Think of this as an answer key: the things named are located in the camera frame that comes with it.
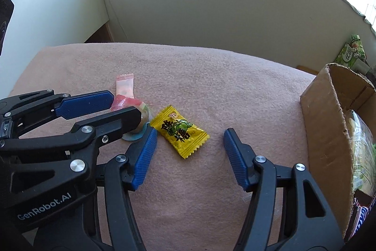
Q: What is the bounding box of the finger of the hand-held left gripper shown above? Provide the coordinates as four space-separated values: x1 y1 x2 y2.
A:
0 89 115 140
0 107 143 181

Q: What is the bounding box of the clear bread packet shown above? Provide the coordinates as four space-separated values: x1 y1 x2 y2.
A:
345 110 376 190

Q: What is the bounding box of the brown cardboard box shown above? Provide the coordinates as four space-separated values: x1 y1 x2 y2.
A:
300 63 376 240

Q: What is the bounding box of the green snack bag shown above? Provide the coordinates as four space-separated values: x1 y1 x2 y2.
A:
349 35 368 62

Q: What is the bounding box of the yellow candy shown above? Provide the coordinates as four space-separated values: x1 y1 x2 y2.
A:
150 105 210 160

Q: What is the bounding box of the pink candy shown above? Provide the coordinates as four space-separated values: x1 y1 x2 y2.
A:
115 73 135 97

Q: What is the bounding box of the green tissue box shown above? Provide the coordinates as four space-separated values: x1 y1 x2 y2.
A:
334 44 360 71

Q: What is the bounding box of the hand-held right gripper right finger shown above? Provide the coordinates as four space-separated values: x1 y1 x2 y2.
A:
223 127 345 251

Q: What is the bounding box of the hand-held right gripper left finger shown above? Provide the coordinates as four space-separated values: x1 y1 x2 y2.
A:
95 126 158 251

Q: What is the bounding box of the red clear snack packet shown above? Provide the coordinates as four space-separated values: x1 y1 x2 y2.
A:
110 95 151 123

